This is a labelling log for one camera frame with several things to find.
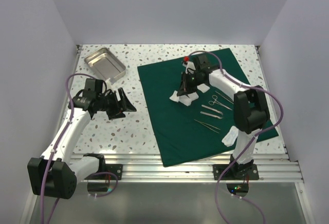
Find white blue sachet packet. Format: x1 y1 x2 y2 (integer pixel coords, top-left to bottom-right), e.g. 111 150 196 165
222 126 239 147

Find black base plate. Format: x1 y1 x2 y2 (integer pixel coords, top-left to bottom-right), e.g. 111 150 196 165
86 163 123 182
212 164 260 181

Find steel hemostat scissors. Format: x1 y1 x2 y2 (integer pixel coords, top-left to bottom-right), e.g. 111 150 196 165
209 95 232 110

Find green surgical cloth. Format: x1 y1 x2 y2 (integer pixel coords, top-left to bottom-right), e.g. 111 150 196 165
137 48 280 167

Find stainless steel tray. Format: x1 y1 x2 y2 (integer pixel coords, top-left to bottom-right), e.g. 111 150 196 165
84 47 126 84

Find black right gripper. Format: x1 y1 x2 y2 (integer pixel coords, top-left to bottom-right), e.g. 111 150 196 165
178 71 205 97

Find long thin steel forceps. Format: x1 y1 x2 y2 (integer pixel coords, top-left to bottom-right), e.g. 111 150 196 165
215 91 233 104

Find flat steel forceps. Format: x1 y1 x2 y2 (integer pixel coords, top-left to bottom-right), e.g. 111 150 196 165
201 105 223 115
200 111 223 119

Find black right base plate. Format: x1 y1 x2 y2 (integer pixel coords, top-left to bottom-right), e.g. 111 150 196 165
212 164 260 181

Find white gauze pad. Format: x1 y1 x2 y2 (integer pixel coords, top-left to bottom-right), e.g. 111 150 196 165
169 90 179 102
197 84 210 93
179 92 199 106

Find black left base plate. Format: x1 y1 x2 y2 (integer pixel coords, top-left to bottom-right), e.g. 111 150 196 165
86 163 123 182

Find thin steel tweezers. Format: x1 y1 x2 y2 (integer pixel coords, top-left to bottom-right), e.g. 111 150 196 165
194 119 221 133

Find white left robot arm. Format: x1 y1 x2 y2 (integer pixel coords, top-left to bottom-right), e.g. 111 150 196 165
27 78 137 199

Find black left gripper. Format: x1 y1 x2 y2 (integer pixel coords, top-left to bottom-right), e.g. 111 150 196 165
96 87 136 120

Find aluminium rail frame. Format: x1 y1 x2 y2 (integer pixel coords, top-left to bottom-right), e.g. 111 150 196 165
57 44 303 183

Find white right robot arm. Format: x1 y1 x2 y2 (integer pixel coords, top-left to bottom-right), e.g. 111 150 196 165
177 50 270 179

